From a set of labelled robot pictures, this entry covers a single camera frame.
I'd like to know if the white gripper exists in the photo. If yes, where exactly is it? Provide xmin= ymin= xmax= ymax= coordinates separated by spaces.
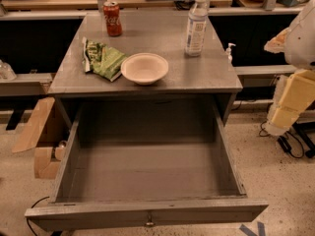
xmin=266 ymin=69 xmax=315 ymax=136

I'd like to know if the clear plastic water bottle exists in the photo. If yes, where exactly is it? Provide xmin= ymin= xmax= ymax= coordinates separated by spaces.
xmin=185 ymin=0 xmax=208 ymax=56

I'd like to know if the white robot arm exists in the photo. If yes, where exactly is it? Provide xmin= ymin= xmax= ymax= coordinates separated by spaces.
xmin=264 ymin=6 xmax=315 ymax=136

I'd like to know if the white pump dispenser bottle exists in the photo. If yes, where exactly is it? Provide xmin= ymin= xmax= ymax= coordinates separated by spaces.
xmin=225 ymin=43 xmax=236 ymax=64

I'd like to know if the grey cabinet with top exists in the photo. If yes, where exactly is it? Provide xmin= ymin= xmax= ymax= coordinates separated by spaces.
xmin=49 ymin=9 xmax=242 ymax=121

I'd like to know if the open grey top drawer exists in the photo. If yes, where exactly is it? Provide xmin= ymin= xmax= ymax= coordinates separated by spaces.
xmin=26 ymin=95 xmax=268 ymax=231

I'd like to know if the metal drawer knob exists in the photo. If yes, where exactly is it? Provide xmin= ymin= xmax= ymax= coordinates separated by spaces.
xmin=145 ymin=215 xmax=156 ymax=227

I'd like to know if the white paper bowl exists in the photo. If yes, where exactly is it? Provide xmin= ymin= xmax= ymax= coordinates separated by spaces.
xmin=121 ymin=53 xmax=168 ymax=86

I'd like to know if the green chip bag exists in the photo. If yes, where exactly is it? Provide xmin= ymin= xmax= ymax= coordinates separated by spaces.
xmin=82 ymin=37 xmax=127 ymax=82

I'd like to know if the red cola can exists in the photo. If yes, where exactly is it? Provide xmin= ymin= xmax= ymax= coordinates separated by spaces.
xmin=103 ymin=2 xmax=122 ymax=36

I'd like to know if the brown cardboard box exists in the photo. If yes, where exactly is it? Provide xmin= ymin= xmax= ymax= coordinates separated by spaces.
xmin=12 ymin=97 xmax=68 ymax=179

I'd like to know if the clear plastic container left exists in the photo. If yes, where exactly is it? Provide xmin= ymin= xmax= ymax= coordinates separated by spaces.
xmin=0 ymin=60 xmax=17 ymax=82

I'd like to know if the black floor cable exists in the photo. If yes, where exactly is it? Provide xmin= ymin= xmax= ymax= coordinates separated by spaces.
xmin=258 ymin=120 xmax=306 ymax=160

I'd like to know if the black cable under drawer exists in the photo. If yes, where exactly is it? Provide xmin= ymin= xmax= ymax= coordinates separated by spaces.
xmin=25 ymin=196 xmax=51 ymax=236

